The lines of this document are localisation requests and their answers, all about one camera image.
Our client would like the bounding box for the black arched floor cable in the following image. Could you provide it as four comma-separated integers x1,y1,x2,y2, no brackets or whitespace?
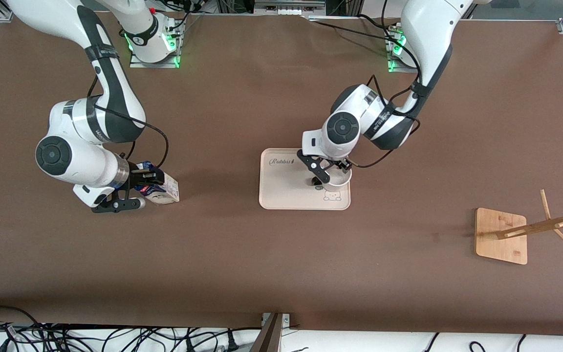
0,305,47,338

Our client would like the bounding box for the long black floor cable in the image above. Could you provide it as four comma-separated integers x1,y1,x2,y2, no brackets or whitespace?
100,326,262,352

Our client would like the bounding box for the short black table cable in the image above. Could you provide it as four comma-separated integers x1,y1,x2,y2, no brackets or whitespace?
359,14,405,31

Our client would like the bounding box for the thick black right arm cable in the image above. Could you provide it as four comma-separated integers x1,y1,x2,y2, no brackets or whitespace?
86,73,170,169

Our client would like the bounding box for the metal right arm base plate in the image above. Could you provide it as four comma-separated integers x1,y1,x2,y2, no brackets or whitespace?
130,14,182,68

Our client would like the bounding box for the blue white milk carton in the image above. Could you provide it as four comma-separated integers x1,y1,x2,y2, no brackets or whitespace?
135,160,180,206

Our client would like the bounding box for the white smiley cup black handle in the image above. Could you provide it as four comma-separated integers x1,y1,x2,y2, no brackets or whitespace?
311,165,353,191

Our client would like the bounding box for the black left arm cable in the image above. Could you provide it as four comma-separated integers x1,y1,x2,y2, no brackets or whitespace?
347,73,422,169

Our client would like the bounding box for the white power strip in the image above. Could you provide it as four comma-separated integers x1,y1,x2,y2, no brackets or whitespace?
254,0,327,16

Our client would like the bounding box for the wooden cup rack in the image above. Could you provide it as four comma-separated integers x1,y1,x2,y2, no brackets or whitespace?
475,190,563,265

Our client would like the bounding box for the cream rabbit print tray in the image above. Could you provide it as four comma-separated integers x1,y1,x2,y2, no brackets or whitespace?
259,148,351,211

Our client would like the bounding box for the long black table cable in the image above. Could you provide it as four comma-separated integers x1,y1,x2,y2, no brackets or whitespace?
310,21,399,43

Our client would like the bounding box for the aluminium profile with bracket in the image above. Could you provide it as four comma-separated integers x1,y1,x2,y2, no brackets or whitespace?
250,312,292,352

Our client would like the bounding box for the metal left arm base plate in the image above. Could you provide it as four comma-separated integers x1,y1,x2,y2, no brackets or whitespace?
385,22,421,74

